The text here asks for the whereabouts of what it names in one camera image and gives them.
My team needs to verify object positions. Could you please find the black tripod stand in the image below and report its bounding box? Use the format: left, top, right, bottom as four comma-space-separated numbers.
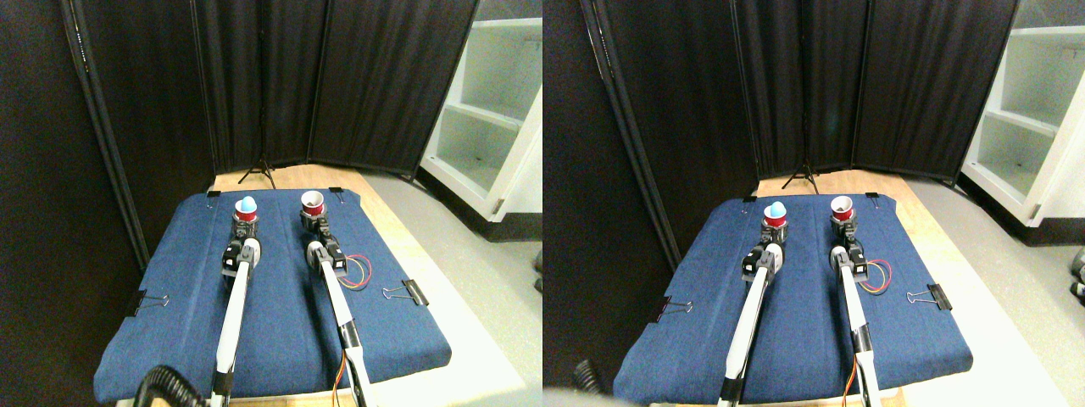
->
238, 0, 277, 190
782, 0, 820, 194

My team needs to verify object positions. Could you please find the dark blue cloth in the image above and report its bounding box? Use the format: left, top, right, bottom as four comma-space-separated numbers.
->
93, 190, 452, 404
621, 193, 974, 404

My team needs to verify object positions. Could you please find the black curtain stand pole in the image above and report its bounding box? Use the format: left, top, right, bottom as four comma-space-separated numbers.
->
61, 0, 152, 270
585, 0, 683, 270

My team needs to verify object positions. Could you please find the white shelf unit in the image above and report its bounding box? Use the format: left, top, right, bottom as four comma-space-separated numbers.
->
960, 0, 1085, 226
418, 0, 543, 226

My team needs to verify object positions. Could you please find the red and yellow wire loop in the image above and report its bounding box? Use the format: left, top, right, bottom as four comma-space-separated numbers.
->
341, 254, 374, 292
858, 259, 893, 295

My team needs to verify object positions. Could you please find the black ribbed hose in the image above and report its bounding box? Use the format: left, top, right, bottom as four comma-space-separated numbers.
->
136, 366, 209, 407
575, 360, 605, 396

